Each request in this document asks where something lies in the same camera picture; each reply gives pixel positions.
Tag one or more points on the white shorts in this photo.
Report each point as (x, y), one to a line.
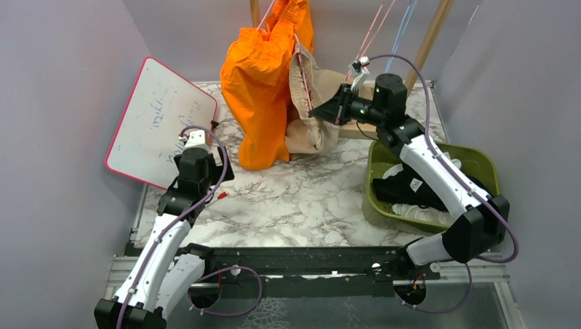
(430, 215)

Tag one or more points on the olive green plastic basket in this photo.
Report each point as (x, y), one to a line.
(383, 205)

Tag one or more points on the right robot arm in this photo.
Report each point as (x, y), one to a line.
(480, 218)

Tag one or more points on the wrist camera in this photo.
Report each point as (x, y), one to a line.
(358, 68)
(194, 139)

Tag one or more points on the blue wire hanger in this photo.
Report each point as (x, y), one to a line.
(404, 24)

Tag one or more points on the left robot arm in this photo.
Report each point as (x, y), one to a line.
(160, 276)

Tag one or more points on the pink framed whiteboard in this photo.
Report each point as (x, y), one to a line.
(161, 104)

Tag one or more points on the wooden clothes rack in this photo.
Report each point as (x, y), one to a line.
(431, 36)

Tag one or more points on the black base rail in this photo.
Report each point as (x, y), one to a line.
(292, 272)

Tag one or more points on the pink wire hanger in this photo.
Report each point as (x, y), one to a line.
(265, 15)
(375, 26)
(303, 72)

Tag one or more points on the black shorts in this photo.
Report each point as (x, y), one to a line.
(402, 185)

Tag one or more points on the orange shorts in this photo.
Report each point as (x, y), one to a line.
(255, 81)

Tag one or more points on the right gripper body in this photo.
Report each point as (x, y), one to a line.
(361, 109)

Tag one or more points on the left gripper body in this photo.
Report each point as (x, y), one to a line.
(216, 171)

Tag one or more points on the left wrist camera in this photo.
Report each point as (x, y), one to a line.
(194, 139)

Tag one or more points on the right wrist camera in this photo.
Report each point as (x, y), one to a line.
(358, 68)

